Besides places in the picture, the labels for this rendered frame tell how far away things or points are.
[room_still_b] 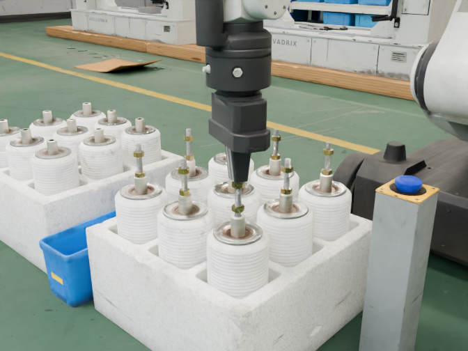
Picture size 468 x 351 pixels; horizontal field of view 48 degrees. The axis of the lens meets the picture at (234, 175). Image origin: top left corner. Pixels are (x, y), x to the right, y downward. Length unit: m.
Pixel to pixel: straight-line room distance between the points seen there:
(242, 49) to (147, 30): 3.78
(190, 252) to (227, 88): 0.30
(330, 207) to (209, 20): 0.43
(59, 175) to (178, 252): 0.41
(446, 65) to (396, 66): 1.94
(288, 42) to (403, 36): 0.73
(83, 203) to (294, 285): 0.55
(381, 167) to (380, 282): 0.43
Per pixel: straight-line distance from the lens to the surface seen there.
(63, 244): 1.16
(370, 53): 3.03
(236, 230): 0.79
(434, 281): 1.23
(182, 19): 4.17
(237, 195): 0.77
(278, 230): 0.85
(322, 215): 0.94
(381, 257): 0.86
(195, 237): 0.85
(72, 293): 1.10
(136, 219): 0.93
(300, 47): 3.31
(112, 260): 0.97
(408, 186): 0.82
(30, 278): 1.24
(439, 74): 1.03
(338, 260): 0.93
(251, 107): 0.69
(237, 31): 0.68
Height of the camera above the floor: 0.62
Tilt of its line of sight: 21 degrees down
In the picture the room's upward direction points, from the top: straight up
